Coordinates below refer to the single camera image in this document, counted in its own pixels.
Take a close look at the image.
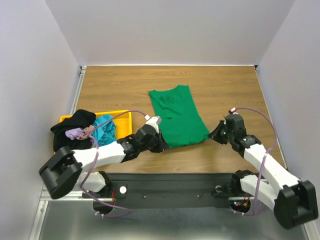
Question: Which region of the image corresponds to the green t shirt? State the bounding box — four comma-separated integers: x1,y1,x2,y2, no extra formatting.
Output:
148,85,209,149

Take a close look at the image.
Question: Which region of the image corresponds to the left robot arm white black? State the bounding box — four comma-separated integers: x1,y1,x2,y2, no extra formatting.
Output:
39,124,169,200

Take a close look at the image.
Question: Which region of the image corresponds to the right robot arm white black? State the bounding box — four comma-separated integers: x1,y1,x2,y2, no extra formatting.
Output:
208,111,319,230

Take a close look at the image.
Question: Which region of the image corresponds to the yellow plastic tray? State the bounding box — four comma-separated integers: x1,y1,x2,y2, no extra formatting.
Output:
50,109,132,152

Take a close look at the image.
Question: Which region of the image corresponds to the teal t shirt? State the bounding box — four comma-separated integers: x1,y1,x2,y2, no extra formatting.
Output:
92,114,116,147

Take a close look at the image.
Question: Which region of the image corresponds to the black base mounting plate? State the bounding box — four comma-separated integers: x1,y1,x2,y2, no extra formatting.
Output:
82,172,261,210

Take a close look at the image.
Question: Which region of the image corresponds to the black t shirt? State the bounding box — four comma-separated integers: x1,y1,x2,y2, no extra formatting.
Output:
50,108,98,152

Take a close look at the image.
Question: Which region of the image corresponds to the lilac t shirt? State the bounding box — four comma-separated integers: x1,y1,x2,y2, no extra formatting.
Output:
65,127,81,140

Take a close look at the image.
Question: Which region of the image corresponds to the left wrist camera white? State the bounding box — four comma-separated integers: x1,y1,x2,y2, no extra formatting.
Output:
144,114,162,133

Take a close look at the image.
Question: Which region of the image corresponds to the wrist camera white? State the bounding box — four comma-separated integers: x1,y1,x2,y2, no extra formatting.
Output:
144,114,162,133
228,107,239,115

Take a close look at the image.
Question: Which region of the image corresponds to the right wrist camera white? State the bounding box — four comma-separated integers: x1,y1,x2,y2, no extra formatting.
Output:
228,107,239,115

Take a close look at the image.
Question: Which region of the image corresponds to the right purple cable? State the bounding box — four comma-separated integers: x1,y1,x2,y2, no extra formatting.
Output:
233,107,278,216

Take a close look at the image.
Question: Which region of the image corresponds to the purple cable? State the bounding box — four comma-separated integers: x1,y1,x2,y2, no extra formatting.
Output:
79,109,151,218
233,107,278,216

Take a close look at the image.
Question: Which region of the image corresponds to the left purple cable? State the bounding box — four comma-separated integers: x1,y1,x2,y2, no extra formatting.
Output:
79,109,151,218

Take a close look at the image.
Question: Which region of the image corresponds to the left side aluminium rail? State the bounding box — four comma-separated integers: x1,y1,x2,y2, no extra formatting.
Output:
70,65,88,115

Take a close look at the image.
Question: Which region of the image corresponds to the aluminium frame rail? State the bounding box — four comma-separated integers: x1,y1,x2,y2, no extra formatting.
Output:
39,174,311,203

